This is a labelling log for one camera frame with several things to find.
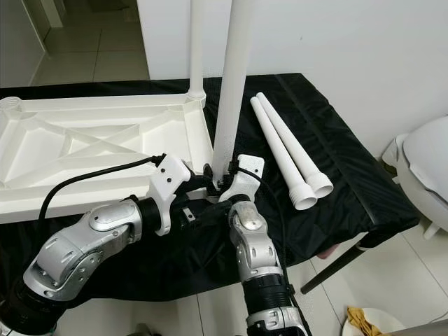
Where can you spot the white plastic table leg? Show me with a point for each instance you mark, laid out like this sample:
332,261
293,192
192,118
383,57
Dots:
234,84
295,145
196,49
280,155

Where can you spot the white plastic table top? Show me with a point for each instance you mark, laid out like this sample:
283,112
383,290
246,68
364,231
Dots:
56,154

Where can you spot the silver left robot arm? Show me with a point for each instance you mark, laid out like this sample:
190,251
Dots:
77,252

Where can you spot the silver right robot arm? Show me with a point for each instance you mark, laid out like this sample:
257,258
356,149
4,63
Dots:
255,245

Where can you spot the grey robot foot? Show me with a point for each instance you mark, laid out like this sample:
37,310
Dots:
143,330

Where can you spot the pink round object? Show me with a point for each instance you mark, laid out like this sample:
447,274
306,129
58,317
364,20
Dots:
327,255

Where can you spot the black table cloth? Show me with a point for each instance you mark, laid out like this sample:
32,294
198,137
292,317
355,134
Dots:
343,224

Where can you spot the yellow cloth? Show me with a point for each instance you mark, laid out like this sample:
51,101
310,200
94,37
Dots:
362,322

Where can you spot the white plastic chair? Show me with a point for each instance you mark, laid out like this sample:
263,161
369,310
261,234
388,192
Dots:
427,161

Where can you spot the white round bowl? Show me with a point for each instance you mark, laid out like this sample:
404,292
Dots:
392,325

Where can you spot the grey metal pole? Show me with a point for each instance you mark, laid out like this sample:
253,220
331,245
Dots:
423,329

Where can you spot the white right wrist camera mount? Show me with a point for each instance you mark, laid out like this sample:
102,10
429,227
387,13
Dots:
245,171

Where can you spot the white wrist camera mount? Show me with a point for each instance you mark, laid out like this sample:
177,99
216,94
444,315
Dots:
245,171
168,178

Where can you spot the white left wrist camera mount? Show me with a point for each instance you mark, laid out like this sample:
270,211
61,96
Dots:
168,178

